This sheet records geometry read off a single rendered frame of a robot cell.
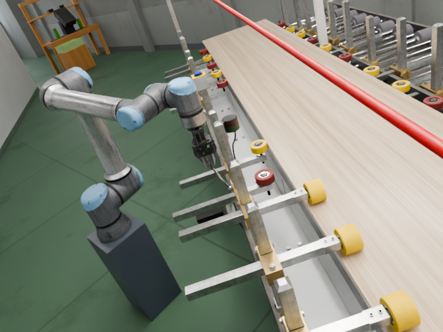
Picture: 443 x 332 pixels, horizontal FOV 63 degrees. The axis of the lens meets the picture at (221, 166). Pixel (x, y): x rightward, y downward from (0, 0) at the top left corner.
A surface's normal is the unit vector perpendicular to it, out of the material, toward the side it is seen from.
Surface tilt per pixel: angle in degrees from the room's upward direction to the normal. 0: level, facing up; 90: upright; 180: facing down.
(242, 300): 0
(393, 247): 0
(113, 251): 90
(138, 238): 90
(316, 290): 0
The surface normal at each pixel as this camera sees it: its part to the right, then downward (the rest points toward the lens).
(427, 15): -0.67, 0.55
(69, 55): 0.73, 0.18
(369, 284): -0.28, -0.81
